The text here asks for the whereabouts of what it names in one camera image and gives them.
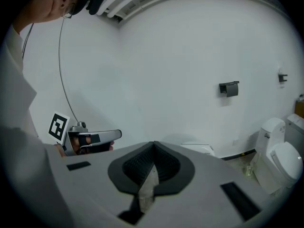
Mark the black toilet paper holder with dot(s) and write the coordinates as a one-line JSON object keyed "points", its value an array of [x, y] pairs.
{"points": [[231, 91]]}

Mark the pale green plastic fitting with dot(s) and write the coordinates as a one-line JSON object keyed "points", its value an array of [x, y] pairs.
{"points": [[248, 171]]}

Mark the white wall socket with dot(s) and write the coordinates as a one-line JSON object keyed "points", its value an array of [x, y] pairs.
{"points": [[235, 142]]}

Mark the person's head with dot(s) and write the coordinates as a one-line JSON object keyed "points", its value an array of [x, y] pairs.
{"points": [[47, 3]]}

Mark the white ceiling pipes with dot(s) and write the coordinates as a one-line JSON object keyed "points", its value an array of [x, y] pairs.
{"points": [[133, 3]]}

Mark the brown wooden cabinet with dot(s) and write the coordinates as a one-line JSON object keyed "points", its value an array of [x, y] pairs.
{"points": [[299, 109]]}

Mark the black wall hook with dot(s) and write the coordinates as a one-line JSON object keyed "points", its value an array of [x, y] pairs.
{"points": [[281, 78]]}

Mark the black baseboard strip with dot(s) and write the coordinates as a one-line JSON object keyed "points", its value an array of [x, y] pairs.
{"points": [[240, 154]]}

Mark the person's left forearm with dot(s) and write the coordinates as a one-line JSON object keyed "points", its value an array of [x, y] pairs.
{"points": [[59, 151]]}

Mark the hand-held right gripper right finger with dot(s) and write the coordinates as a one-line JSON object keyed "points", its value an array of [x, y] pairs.
{"points": [[213, 193]]}

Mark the white smart toilet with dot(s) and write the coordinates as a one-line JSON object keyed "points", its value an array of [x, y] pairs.
{"points": [[197, 151]]}

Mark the black head camera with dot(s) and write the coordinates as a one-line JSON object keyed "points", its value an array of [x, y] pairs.
{"points": [[97, 1]]}

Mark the white toilet with tank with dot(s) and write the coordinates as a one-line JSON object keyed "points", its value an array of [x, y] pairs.
{"points": [[285, 160]]}

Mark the person's white shirt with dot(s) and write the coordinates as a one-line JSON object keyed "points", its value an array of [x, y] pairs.
{"points": [[16, 108]]}

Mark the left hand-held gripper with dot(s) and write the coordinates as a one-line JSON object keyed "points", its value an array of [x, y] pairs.
{"points": [[59, 127]]}

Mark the person's left hand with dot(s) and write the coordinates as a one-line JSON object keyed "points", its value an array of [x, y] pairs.
{"points": [[76, 142]]}

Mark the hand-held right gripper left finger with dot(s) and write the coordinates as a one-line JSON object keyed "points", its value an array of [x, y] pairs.
{"points": [[83, 186]]}

